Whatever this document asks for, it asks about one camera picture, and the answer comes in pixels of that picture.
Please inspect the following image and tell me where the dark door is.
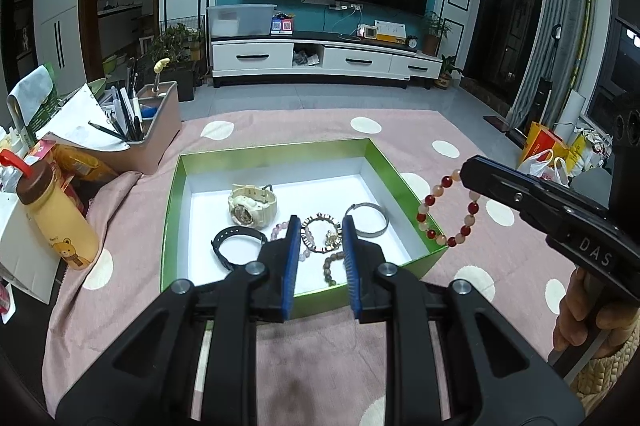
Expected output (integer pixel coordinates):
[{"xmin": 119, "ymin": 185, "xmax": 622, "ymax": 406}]
[{"xmin": 470, "ymin": 0, "xmax": 548, "ymax": 107}]

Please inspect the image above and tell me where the potted plant in brown pot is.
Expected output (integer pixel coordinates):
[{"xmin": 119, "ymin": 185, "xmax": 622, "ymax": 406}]
[{"xmin": 419, "ymin": 11, "xmax": 453, "ymax": 57}]

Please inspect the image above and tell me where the white television cabinet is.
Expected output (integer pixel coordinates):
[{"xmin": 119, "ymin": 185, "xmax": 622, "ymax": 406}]
[{"xmin": 209, "ymin": 28, "xmax": 445, "ymax": 89}]

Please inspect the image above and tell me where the silver metal bangle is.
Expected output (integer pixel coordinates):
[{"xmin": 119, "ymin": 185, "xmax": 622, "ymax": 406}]
[{"xmin": 344, "ymin": 202, "xmax": 390, "ymax": 238}]

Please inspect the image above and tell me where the red bead bracelet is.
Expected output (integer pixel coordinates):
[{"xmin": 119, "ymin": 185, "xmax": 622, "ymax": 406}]
[{"xmin": 416, "ymin": 168, "xmax": 481, "ymax": 249}]

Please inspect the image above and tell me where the white paper notebook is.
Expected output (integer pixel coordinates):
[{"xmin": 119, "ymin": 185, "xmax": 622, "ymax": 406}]
[{"xmin": 35, "ymin": 83, "xmax": 131, "ymax": 152}]

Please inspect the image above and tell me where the black wrist watch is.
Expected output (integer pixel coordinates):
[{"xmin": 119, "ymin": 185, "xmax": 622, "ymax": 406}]
[{"xmin": 211, "ymin": 226, "xmax": 268, "ymax": 272}]

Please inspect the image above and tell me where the orange snack packet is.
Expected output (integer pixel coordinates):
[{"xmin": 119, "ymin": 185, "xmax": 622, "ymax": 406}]
[{"xmin": 50, "ymin": 143, "xmax": 118, "ymax": 184}]

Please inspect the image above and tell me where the gold crystal ring bracelet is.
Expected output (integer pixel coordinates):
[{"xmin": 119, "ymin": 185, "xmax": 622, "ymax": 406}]
[{"xmin": 301, "ymin": 215, "xmax": 343, "ymax": 254}]

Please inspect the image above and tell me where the white power strip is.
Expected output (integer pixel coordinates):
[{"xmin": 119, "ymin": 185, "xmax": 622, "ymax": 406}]
[{"xmin": 300, "ymin": 0, "xmax": 366, "ymax": 12}]

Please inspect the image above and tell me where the black stick vacuum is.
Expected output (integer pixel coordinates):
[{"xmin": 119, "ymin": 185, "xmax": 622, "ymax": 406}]
[{"xmin": 535, "ymin": 25, "xmax": 563, "ymax": 127}]

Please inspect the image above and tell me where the white cardboard box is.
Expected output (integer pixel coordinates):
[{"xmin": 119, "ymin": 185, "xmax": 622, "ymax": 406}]
[{"xmin": 0, "ymin": 191, "xmax": 66, "ymax": 307}]

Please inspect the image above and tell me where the pink desk organizer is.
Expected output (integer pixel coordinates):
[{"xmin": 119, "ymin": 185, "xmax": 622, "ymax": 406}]
[{"xmin": 105, "ymin": 81, "xmax": 182, "ymax": 177}]

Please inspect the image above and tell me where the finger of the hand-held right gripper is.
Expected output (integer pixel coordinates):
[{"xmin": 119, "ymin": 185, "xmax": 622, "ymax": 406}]
[
  {"xmin": 460, "ymin": 161, "xmax": 566, "ymax": 234},
  {"xmin": 472, "ymin": 155, "xmax": 608, "ymax": 218}
]

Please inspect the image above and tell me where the small potted floor plant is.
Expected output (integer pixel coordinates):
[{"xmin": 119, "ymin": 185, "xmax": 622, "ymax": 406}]
[{"xmin": 434, "ymin": 55, "xmax": 463, "ymax": 89}]

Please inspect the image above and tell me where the grey striped curtain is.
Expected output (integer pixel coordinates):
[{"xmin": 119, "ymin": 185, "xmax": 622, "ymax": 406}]
[{"xmin": 510, "ymin": 0, "xmax": 613, "ymax": 129}]

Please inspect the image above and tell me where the bunch of pens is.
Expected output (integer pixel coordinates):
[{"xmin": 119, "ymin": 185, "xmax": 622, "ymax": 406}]
[{"xmin": 87, "ymin": 56, "xmax": 146, "ymax": 144}]

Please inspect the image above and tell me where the small sign stand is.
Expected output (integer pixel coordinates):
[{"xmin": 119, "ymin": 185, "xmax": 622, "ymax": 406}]
[{"xmin": 270, "ymin": 12, "xmax": 296, "ymax": 36}]

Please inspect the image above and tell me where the large leafy plant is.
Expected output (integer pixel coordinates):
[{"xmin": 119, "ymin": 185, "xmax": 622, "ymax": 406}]
[{"xmin": 147, "ymin": 23, "xmax": 206, "ymax": 102}]

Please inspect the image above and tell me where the person's right forearm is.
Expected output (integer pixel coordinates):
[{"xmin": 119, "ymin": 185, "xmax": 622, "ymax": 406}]
[{"xmin": 575, "ymin": 331, "xmax": 640, "ymax": 407}]

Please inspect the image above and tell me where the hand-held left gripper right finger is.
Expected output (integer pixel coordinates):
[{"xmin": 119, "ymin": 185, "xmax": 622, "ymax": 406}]
[{"xmin": 341, "ymin": 216, "xmax": 586, "ymax": 426}]

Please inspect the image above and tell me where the person's right hand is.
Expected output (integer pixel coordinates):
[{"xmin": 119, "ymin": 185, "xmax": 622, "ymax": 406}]
[{"xmin": 552, "ymin": 268, "xmax": 640, "ymax": 351}]

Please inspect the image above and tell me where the green and white package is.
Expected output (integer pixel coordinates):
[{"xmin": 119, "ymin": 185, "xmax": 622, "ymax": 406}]
[{"xmin": 6, "ymin": 63, "xmax": 63, "ymax": 147}]

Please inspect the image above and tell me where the green cardboard box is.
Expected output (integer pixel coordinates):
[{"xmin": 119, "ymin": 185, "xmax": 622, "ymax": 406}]
[{"xmin": 160, "ymin": 137, "xmax": 449, "ymax": 319}]

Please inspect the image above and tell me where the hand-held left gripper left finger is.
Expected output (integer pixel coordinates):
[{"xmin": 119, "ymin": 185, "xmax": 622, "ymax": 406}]
[{"xmin": 56, "ymin": 215, "xmax": 302, "ymax": 426}]

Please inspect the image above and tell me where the pink bead bracelet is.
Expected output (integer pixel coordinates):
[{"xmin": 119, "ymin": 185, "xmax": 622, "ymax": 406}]
[{"xmin": 270, "ymin": 218, "xmax": 313, "ymax": 262}]

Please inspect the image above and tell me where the pink polka dot tablecloth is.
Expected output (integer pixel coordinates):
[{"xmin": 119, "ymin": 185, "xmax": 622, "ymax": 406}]
[{"xmin": 42, "ymin": 108, "xmax": 591, "ymax": 426}]

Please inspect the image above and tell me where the clear plastic storage box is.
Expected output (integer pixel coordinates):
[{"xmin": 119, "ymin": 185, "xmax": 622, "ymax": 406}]
[{"xmin": 206, "ymin": 3, "xmax": 277, "ymax": 39}]

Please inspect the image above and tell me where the yellow desk calendar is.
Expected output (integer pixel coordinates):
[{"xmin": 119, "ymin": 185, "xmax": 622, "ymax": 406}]
[{"xmin": 375, "ymin": 20, "xmax": 407, "ymax": 44}]

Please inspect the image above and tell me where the brown wooden bead bracelet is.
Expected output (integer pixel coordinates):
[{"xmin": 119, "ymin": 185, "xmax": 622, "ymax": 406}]
[{"xmin": 321, "ymin": 251, "xmax": 348, "ymax": 289}]

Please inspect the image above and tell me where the yellow shopping bag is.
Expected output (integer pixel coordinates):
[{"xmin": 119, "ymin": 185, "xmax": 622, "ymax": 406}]
[{"xmin": 517, "ymin": 122, "xmax": 571, "ymax": 167}]

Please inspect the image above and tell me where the cream wrist watch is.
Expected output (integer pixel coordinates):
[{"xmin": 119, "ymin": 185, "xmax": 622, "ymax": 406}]
[{"xmin": 227, "ymin": 183, "xmax": 278, "ymax": 228}]

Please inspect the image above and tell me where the yellow patterned bag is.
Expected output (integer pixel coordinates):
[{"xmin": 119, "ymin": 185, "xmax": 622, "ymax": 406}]
[{"xmin": 567, "ymin": 128, "xmax": 613, "ymax": 172}]

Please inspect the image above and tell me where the yellow bear bottle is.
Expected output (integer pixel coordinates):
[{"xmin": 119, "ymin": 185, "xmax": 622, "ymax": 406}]
[{"xmin": 0, "ymin": 148, "xmax": 101, "ymax": 271}]

